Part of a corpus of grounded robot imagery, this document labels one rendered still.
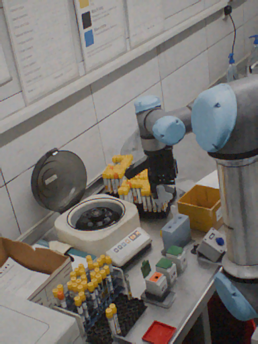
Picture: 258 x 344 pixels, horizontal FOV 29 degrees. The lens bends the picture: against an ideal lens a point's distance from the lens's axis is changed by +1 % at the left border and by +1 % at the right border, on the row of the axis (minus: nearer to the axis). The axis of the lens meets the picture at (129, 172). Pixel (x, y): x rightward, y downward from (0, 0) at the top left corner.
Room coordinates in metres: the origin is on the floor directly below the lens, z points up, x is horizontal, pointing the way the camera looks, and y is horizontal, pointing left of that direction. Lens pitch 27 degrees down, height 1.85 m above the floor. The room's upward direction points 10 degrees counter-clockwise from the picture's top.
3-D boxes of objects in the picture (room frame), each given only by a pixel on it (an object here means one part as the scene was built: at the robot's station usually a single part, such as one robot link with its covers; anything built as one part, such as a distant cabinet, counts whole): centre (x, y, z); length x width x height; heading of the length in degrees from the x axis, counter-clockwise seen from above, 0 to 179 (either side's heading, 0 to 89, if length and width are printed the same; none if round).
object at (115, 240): (1.39, 0.12, 0.94); 0.30 x 0.24 x 0.12; 44
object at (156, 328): (0.95, 0.00, 0.88); 0.07 x 0.07 x 0.01; 53
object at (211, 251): (1.24, -0.20, 0.92); 0.13 x 0.07 x 0.08; 53
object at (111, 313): (1.02, 0.10, 0.93); 0.17 x 0.09 x 0.11; 143
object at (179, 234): (1.30, -0.12, 0.92); 0.10 x 0.07 x 0.10; 137
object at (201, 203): (1.43, -0.23, 0.93); 0.13 x 0.13 x 0.10; 49
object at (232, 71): (2.73, -0.67, 0.97); 0.08 x 0.07 x 0.20; 146
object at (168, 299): (1.09, -0.02, 0.89); 0.09 x 0.05 x 0.04; 53
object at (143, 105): (1.32, -0.09, 1.34); 0.09 x 0.08 x 0.11; 17
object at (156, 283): (1.09, -0.02, 0.92); 0.05 x 0.04 x 0.06; 53
